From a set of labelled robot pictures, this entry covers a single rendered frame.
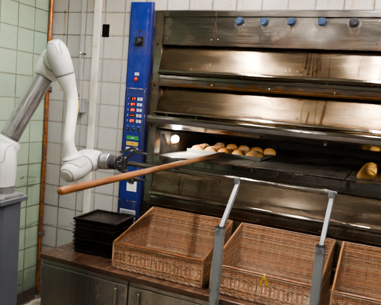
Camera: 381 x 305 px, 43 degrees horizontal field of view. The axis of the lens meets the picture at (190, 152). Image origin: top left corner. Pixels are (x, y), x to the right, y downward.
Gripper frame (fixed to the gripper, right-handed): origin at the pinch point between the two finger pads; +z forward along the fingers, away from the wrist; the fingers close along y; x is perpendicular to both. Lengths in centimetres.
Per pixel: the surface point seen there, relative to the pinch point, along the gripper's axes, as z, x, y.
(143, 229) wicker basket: -20, -43, 46
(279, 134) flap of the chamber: 59, -42, -22
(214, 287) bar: 45, 3, 53
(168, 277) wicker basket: 15, -9, 59
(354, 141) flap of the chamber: 98, -41, -22
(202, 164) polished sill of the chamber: 10, -58, 2
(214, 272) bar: 44, 3, 46
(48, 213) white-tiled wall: -107, -60, 54
